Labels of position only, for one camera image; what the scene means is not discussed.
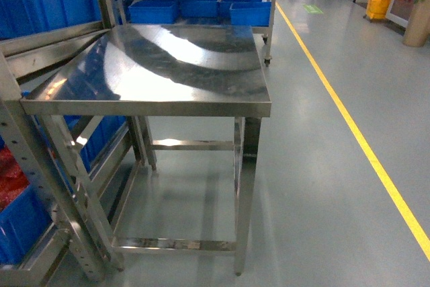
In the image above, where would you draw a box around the stainless steel table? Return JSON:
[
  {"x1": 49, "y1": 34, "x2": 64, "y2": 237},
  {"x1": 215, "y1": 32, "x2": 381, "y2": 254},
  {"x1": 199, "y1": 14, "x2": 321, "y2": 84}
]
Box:
[{"x1": 22, "y1": 24, "x2": 271, "y2": 275}]

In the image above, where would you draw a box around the green potted plant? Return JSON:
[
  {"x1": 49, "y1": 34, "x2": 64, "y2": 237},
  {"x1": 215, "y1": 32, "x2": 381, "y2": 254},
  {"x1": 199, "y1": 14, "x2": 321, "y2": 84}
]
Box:
[{"x1": 402, "y1": 0, "x2": 429, "y2": 47}]

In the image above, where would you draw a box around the stainless steel flow rack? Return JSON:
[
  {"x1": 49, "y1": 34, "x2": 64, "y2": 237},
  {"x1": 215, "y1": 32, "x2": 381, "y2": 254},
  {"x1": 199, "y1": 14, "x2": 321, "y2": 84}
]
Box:
[{"x1": 1, "y1": 0, "x2": 124, "y2": 286}]

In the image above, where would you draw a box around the yellow mop bucket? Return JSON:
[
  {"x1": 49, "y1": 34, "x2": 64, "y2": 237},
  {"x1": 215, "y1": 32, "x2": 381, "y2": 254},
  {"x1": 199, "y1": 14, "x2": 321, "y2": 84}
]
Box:
[{"x1": 365, "y1": 0, "x2": 391, "y2": 21}]

